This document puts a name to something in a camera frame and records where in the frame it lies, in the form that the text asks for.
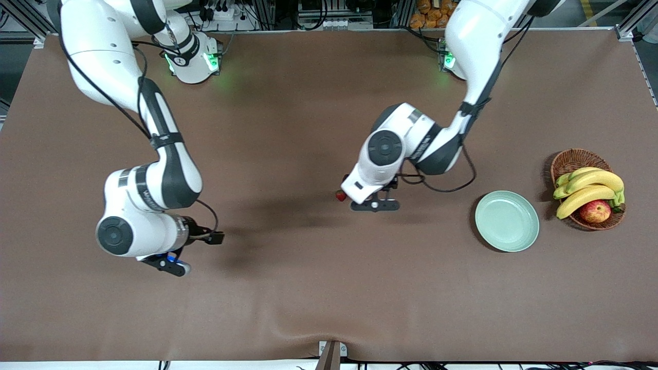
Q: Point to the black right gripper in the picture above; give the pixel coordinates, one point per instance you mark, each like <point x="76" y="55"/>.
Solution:
<point x="196" y="230"/>

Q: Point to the red strawberry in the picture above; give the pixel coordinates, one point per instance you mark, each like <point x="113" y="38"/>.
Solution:
<point x="340" y="196"/>

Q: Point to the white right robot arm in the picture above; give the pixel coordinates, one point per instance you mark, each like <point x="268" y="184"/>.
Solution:
<point x="103" y="56"/>

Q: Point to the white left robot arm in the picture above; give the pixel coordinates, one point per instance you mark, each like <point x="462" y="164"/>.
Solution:
<point x="478" y="41"/>

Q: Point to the pale green plate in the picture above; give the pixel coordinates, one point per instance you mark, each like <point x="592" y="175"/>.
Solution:
<point x="506" y="221"/>

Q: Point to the brown table mat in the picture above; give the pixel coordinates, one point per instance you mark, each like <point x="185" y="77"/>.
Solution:
<point x="329" y="282"/>

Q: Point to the white power strip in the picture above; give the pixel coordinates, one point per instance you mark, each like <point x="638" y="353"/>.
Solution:
<point x="226" y="14"/>

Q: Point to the white terminal block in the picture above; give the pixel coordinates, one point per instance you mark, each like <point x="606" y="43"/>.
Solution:
<point x="339" y="24"/>

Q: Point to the orange bread rolls pile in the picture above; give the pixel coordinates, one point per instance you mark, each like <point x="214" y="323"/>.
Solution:
<point x="426" y="15"/>

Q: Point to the brown wicker basket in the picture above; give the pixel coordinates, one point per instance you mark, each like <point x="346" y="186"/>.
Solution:
<point x="576" y="160"/>

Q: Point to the red apple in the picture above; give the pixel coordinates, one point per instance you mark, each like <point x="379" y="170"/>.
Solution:
<point x="595" y="211"/>

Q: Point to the yellow banana bunch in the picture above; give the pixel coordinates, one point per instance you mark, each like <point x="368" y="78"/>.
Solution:
<point x="596" y="179"/>

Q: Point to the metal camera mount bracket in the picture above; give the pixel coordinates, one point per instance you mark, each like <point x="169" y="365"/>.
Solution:
<point x="331" y="357"/>

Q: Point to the aluminium frame strut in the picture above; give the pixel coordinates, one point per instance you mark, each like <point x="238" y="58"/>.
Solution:
<point x="31" y="23"/>
<point x="624" y="33"/>

